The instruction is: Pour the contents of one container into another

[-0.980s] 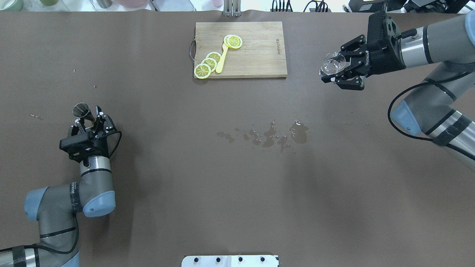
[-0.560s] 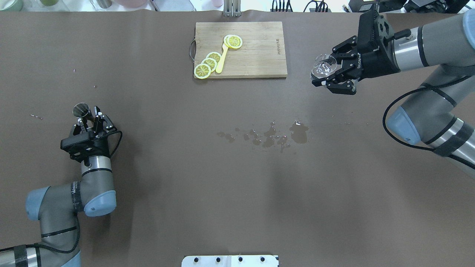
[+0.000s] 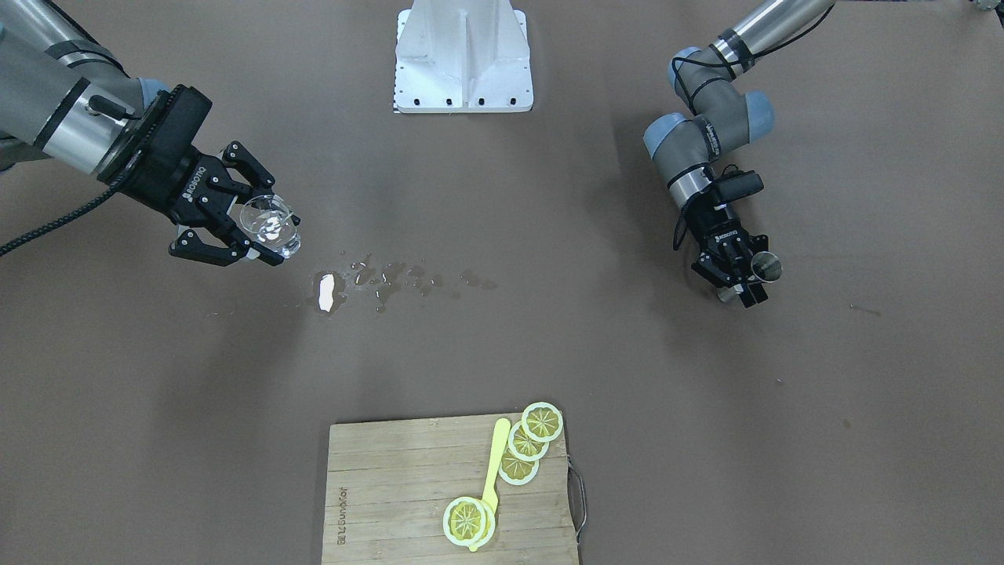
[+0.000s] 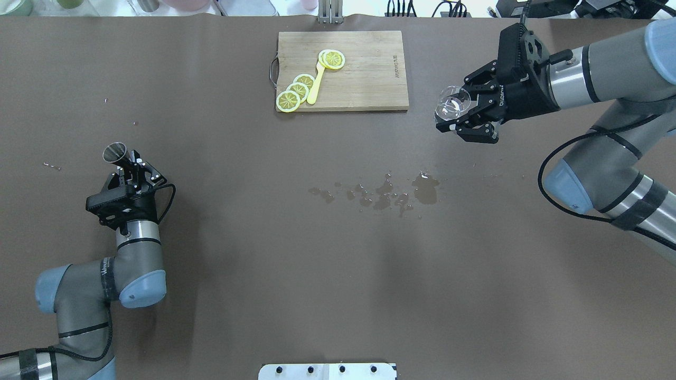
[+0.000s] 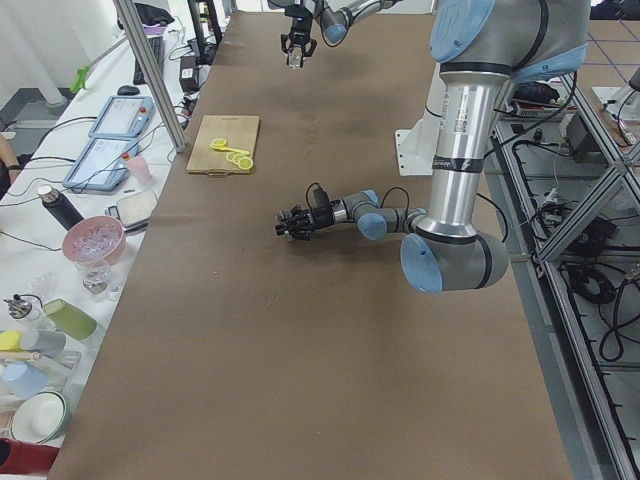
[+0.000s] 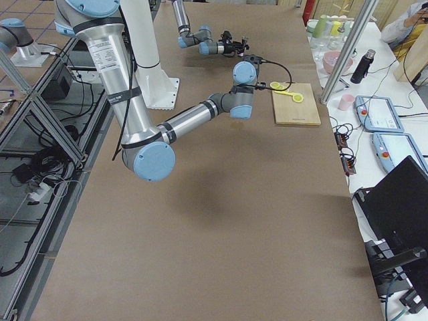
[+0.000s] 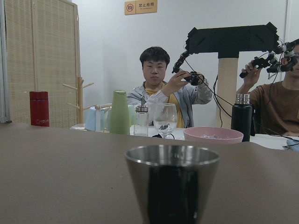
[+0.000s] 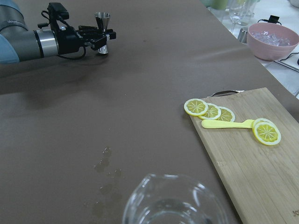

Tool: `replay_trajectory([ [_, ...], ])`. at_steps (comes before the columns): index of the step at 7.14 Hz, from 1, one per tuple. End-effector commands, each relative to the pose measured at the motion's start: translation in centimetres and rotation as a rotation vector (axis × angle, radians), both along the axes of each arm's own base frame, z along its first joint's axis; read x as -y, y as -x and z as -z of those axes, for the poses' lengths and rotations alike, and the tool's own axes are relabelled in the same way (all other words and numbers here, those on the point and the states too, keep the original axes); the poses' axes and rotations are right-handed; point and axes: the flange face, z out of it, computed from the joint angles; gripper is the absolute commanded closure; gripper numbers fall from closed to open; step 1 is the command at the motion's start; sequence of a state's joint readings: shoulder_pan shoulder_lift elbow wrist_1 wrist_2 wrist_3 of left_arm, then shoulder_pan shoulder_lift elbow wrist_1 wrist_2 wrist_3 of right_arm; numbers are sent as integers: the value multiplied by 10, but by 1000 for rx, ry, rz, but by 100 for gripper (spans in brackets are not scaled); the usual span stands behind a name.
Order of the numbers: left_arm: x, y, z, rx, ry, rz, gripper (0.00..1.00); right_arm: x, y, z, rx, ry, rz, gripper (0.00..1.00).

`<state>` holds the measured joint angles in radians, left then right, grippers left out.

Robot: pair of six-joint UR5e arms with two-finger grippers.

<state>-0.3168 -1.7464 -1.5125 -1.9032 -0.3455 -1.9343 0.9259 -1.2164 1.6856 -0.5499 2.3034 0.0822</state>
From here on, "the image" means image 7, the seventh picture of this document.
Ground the glass oil dispenser bottle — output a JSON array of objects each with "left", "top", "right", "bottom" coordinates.
[{"left": 134, "top": 96, "right": 149, "bottom": 137}]

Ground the no photography wall sign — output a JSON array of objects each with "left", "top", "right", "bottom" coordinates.
[{"left": 124, "top": 0, "right": 157, "bottom": 15}]

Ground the pink bowl with ice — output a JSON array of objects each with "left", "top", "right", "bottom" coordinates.
[{"left": 184, "top": 126, "right": 243, "bottom": 144}]

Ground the wooden mug tree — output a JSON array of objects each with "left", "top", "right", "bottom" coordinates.
[{"left": 62, "top": 77, "right": 112, "bottom": 124}]

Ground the light blue cup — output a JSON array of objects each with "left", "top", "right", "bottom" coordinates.
[{"left": 85, "top": 106, "right": 101, "bottom": 132}]

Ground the green tumbler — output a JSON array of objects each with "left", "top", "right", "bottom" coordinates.
[{"left": 110, "top": 90, "right": 130, "bottom": 135}]

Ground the black T shaped stand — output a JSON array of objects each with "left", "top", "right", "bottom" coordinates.
[{"left": 186, "top": 22, "right": 279, "bottom": 128}]

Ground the wine glass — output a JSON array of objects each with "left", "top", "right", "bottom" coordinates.
[{"left": 153, "top": 103, "right": 177, "bottom": 139}]

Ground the person in brown shirt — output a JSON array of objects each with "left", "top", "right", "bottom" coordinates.
[{"left": 235, "top": 38, "right": 299, "bottom": 137}]

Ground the seated person grey jacket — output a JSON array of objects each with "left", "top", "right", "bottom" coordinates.
[{"left": 127, "top": 46, "right": 212, "bottom": 128}]

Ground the black thermos bottle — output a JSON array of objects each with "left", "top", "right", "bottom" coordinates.
[{"left": 231, "top": 93, "right": 252, "bottom": 142}]

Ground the steel jigger measuring cup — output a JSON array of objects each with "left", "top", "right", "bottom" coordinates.
[{"left": 125, "top": 145, "right": 220, "bottom": 224}]

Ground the red thermos bottle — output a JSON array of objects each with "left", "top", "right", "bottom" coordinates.
[{"left": 29, "top": 91, "right": 50, "bottom": 127}]

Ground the bamboo folding screen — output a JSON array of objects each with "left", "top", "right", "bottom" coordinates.
[{"left": 4, "top": 0, "right": 80, "bottom": 128}]

